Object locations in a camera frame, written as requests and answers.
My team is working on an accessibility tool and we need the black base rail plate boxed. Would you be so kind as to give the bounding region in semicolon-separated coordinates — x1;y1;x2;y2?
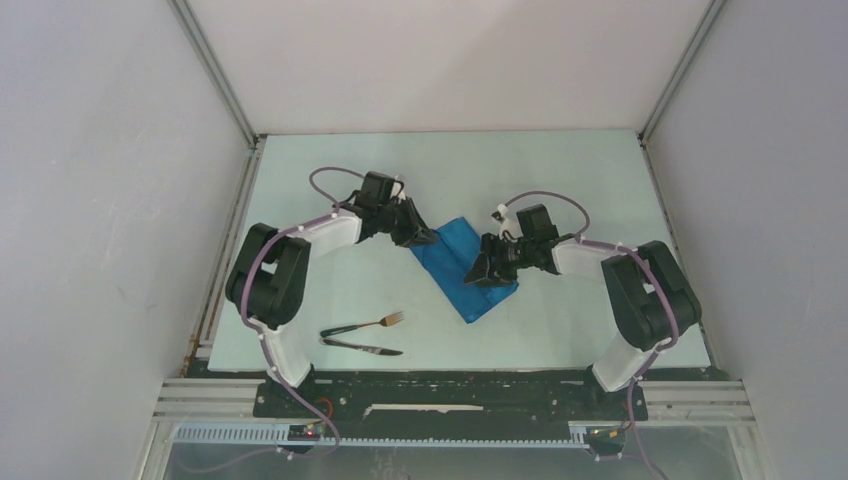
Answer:
253;370;640;427

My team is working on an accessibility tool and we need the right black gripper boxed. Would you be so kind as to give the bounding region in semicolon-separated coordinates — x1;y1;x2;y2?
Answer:
462;232;535;289

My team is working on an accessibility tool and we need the fork with black handle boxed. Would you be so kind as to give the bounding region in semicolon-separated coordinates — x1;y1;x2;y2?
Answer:
319;311;404;338

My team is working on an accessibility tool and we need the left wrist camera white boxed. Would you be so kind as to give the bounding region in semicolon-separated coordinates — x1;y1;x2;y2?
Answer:
390;174;406;202

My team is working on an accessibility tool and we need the aluminium frame rail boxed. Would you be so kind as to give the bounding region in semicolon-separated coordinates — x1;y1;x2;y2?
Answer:
153;379;756;449

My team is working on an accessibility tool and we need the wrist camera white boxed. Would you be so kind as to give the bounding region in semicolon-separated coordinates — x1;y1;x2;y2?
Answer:
491;203;521;241
390;174;406;202

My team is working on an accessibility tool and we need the small circuit board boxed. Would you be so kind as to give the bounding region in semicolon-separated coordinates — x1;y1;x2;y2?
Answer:
287;424;325;442

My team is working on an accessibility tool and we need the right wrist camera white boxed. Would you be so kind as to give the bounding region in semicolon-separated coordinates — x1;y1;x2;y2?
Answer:
491;203;521;241

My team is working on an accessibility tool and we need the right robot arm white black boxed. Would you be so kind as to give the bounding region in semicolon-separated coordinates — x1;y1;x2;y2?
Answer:
464;204;702;418

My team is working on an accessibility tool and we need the blue cloth napkin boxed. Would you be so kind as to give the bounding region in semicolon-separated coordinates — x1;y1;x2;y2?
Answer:
411;217;519;324

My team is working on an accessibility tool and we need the knife with black handle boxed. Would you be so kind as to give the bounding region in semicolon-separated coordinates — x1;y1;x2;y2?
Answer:
320;337;403;357

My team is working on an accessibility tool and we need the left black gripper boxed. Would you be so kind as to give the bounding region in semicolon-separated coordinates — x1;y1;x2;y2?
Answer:
376;196;438;248

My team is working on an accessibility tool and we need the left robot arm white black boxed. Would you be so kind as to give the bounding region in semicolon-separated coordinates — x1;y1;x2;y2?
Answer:
225;172;438;417

